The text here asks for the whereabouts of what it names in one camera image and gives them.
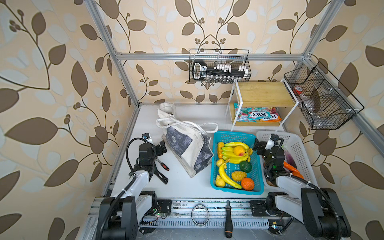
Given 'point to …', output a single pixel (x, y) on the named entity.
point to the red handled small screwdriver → (163, 165)
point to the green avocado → (245, 166)
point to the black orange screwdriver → (228, 224)
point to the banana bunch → (228, 154)
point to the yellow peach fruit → (239, 150)
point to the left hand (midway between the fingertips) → (156, 141)
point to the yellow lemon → (220, 162)
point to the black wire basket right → (325, 103)
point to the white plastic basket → (292, 143)
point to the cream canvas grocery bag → (187, 141)
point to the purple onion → (289, 158)
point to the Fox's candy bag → (255, 114)
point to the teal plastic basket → (255, 173)
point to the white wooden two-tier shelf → (260, 104)
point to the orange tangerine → (247, 184)
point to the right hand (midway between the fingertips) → (265, 142)
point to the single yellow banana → (225, 178)
